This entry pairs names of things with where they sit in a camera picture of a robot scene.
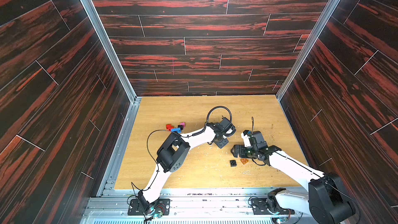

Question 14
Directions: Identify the light blue long lego brick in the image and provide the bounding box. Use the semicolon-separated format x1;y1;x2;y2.
171;128;181;133

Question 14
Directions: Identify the small red lego brick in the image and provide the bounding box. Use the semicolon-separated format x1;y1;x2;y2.
166;124;175;131

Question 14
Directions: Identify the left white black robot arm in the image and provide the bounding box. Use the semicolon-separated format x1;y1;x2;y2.
137;117;236;208

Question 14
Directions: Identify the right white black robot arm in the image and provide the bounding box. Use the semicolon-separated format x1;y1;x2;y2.
231;130;358;224

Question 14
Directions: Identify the orange square lego brick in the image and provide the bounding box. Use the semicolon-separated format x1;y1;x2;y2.
240;158;249;164

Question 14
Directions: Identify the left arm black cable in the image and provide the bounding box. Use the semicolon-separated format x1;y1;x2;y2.
130;106;233;200

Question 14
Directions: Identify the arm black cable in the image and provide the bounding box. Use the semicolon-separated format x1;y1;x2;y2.
250;116;361;224
130;106;233;200

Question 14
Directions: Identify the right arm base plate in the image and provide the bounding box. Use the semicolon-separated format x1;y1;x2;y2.
248;197;295;216

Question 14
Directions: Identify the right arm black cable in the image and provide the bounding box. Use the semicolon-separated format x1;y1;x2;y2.
250;116;361;224

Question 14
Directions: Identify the aluminium front rail frame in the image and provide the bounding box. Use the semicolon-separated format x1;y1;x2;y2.
81;187;315;224

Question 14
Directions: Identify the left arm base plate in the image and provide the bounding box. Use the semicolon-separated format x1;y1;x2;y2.
127;199;171;218

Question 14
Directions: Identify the left aluminium corner post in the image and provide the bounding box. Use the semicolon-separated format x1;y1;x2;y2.
80;0;141;104

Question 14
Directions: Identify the aluminium corner post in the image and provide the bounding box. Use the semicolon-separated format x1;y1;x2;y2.
80;0;141;104
276;0;341;102

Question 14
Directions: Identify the right aluminium corner post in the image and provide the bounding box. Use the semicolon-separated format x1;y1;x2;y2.
276;0;341;102

